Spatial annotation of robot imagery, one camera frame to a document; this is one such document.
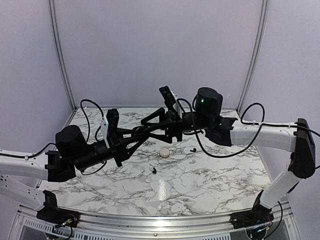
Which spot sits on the aluminium front rail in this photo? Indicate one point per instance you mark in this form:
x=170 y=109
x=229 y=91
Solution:
x=102 y=226

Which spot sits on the left aluminium corner post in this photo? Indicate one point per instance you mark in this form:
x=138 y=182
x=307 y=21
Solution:
x=59 y=53

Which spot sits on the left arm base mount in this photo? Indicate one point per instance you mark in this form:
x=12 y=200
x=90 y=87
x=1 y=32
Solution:
x=50 y=212

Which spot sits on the aluminium corner post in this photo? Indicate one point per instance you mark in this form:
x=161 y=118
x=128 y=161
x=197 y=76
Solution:
x=255 y=54
x=59 y=53

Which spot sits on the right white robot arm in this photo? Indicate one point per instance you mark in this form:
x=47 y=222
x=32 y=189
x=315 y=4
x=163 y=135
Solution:
x=204 y=114

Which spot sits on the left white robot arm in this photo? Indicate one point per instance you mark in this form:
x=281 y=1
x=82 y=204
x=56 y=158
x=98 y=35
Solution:
x=73 y=153

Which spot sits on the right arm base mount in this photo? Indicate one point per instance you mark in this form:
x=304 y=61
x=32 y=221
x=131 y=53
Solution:
x=257 y=215

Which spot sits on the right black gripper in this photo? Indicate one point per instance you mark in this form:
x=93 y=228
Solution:
x=173 y=126

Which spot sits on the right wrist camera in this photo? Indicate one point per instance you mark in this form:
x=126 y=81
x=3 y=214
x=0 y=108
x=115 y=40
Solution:
x=170 y=100

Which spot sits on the right aluminium corner post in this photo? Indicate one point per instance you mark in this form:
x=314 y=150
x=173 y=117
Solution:
x=255 y=54

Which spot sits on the black earbud charging case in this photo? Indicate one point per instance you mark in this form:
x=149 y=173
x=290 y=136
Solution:
x=138 y=131

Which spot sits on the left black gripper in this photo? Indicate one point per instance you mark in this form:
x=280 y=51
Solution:
x=120 y=149

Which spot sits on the white round charging case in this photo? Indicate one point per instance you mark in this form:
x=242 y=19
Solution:
x=164 y=152

